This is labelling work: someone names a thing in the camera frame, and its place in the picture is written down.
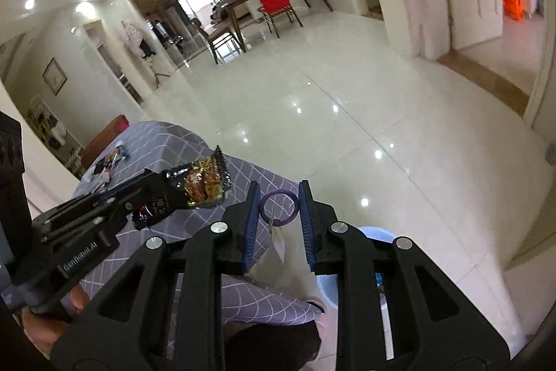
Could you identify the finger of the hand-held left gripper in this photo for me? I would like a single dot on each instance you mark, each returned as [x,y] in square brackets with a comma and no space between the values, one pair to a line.
[108,193]
[100,221]

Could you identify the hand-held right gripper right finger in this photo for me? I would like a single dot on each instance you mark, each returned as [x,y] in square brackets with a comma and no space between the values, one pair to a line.
[306,223]

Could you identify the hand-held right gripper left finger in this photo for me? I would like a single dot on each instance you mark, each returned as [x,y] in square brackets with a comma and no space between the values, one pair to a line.
[249,223]

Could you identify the black gold snack wrapper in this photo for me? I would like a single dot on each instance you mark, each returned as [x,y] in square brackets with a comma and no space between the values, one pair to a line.
[204,184]

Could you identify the light blue plastic bucket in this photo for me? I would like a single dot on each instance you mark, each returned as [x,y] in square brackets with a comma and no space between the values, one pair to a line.
[378,232]

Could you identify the person's left hand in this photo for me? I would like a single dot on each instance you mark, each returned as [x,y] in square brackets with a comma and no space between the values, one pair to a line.
[43,329]

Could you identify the grey checked tablecloth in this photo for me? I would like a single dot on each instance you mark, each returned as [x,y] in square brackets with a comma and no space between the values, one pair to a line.
[243,166]

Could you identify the red bench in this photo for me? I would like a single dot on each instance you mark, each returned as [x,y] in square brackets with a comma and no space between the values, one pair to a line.
[104,134]

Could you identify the white clothes rack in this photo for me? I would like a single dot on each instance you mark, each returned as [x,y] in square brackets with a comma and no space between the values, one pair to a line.
[47,127]

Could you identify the framed flower painting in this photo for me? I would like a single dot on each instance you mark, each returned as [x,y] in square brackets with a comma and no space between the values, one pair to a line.
[54,76]

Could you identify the wooden coat stand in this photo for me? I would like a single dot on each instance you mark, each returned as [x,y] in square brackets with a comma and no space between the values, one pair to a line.
[155,71]

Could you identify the hanging clothes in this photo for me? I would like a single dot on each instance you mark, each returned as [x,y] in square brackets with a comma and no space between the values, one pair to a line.
[132,36]

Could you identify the wooden chair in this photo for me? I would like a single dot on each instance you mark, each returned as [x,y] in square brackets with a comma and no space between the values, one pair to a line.
[217,36]
[284,15]

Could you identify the wooden dining table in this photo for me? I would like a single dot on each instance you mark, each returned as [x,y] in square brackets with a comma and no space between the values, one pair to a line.
[243,1]

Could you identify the orange plastic stool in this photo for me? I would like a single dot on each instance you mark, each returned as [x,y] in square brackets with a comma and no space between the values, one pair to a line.
[512,1]

